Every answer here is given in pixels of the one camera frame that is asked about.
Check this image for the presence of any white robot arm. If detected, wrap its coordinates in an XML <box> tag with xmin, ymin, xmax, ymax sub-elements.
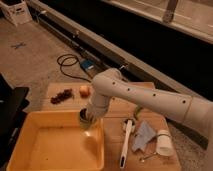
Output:
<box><xmin>86</xmin><ymin>68</ymin><xmax>213</xmax><ymax>171</ymax></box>

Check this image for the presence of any white cardboard box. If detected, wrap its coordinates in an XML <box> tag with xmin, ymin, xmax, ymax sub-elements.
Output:
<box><xmin>0</xmin><ymin>0</ymin><xmax>32</xmax><ymax>26</ymax></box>

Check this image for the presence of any blue power device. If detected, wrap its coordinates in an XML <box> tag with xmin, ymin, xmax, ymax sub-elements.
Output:
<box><xmin>80</xmin><ymin>59</ymin><xmax>96</xmax><ymax>71</ymax></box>

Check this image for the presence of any yellow plastic tray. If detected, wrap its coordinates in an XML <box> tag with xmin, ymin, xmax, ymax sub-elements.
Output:
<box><xmin>6</xmin><ymin>111</ymin><xmax>104</xmax><ymax>171</ymax></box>

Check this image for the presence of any blue crumpled cloth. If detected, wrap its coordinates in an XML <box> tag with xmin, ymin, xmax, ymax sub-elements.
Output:
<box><xmin>132</xmin><ymin>121</ymin><xmax>156</xmax><ymax>152</ymax></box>

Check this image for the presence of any bunch of dark grapes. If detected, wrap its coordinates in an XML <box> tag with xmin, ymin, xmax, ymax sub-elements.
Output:
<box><xmin>50</xmin><ymin>89</ymin><xmax>73</xmax><ymax>104</ymax></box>

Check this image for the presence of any black cable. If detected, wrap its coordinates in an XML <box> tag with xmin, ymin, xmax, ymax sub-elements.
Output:
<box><xmin>56</xmin><ymin>53</ymin><xmax>93</xmax><ymax>83</ymax></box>

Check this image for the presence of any white handled brush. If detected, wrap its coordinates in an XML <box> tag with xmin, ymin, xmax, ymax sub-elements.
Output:
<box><xmin>120</xmin><ymin>119</ymin><xmax>134</xmax><ymax>169</ymax></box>

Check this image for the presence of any metal fork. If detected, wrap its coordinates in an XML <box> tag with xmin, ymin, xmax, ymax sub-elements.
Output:
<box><xmin>139</xmin><ymin>152</ymin><xmax>157</xmax><ymax>162</ymax></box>

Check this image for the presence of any wooden board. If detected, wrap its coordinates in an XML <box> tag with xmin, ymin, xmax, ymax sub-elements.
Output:
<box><xmin>42</xmin><ymin>83</ymin><xmax>182</xmax><ymax>171</ymax></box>

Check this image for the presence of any dark metal cup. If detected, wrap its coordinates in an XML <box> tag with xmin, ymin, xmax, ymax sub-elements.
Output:
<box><xmin>79</xmin><ymin>108</ymin><xmax>88</xmax><ymax>122</ymax></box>

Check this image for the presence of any white plastic jar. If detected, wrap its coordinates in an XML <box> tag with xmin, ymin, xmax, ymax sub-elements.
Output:
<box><xmin>156</xmin><ymin>130</ymin><xmax>174</xmax><ymax>157</ymax></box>

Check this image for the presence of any orange apple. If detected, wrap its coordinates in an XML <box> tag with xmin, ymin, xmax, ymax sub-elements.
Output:
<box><xmin>79</xmin><ymin>85</ymin><xmax>90</xmax><ymax>98</ymax></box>

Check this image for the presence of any green plastic cup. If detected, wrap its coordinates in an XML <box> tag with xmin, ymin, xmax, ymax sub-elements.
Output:
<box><xmin>79</xmin><ymin>116</ymin><xmax>97</xmax><ymax>130</ymax></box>

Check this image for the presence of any black equipment at left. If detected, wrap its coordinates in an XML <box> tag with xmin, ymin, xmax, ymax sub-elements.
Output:
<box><xmin>0</xmin><ymin>73</ymin><xmax>29</xmax><ymax>168</ymax></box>

